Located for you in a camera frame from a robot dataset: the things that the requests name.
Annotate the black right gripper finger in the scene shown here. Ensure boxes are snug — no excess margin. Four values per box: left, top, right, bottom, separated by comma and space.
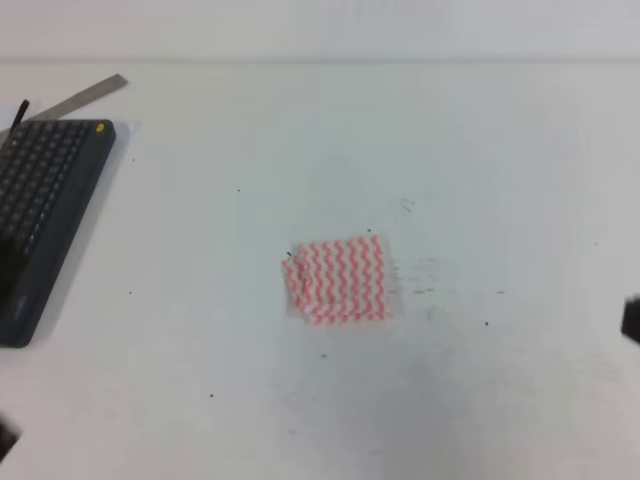
621, 296, 640, 345

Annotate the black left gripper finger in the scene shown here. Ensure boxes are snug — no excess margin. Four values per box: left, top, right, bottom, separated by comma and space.
0, 423, 20, 458

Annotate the pink white striped towel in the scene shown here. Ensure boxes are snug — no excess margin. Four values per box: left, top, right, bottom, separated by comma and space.
281, 235, 396, 325

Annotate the black keyboard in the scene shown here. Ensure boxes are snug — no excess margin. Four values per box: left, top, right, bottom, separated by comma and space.
1, 120, 116, 348

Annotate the grey metal ruler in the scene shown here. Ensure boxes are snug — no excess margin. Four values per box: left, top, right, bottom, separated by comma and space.
1, 74, 128, 143

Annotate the black strap behind keyboard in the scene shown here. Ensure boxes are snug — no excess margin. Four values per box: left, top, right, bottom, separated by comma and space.
6, 99, 30, 135

